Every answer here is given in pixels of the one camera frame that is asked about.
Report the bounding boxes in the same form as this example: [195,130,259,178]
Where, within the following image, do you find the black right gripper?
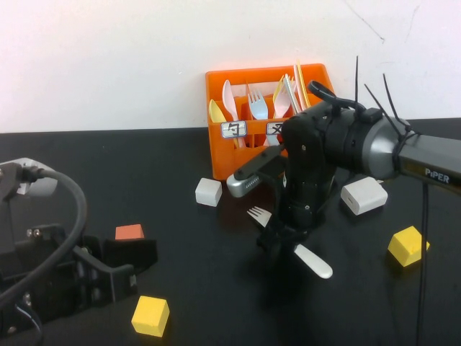
[256,169,335,270]

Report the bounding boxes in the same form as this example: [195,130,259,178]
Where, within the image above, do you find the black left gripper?
[0,223,158,325]

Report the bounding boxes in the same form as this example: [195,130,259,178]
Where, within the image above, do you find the white plastic fork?
[246,206,334,280]

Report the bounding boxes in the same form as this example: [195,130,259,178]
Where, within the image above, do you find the yellow foam cube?
[388,226,430,267]
[131,295,171,338]

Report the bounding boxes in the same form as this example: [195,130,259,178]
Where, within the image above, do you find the yellow plastic knife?
[295,59,311,110]

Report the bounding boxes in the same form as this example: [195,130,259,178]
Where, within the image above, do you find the orange plastic cutlery holder crate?
[205,63,336,180]

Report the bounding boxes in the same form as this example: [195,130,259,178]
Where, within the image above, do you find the orange foam cube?
[115,223,146,241]

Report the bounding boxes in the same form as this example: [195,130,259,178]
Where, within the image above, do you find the white foam cube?
[194,177,223,208]

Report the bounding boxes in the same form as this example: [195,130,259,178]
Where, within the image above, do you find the white paper spoon label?
[220,120,248,139]

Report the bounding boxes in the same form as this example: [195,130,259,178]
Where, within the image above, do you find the blue plastic fork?
[247,89,280,147]

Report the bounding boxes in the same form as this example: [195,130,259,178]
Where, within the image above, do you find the pink plastic fork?
[262,81,298,147]

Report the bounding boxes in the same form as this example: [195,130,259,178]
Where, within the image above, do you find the white serrated plastic knife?
[282,74,302,117]

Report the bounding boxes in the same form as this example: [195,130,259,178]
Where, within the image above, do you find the yellow plastic fork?
[272,75,289,104]

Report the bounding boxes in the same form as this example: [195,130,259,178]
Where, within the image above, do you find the pink plastic spoon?
[222,79,248,148]

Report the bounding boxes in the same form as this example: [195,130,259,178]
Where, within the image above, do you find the black zip tie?
[354,56,362,106]
[382,74,411,145]
[364,83,398,124]

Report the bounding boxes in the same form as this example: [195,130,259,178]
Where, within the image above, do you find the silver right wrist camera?
[225,146,287,198]

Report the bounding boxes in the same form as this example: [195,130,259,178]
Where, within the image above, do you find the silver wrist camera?
[225,146,287,198]
[0,157,58,199]

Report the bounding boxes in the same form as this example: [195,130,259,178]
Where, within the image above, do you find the thick black left cable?
[0,167,88,307]

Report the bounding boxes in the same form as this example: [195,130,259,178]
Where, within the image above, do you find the white USB wall charger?
[340,176,389,216]

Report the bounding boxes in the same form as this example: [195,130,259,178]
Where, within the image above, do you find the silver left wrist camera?
[0,157,58,199]

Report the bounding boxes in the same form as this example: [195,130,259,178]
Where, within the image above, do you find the thin black hanging cable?
[416,179,431,346]

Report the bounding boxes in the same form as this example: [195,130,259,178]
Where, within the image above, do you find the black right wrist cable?
[307,81,367,112]

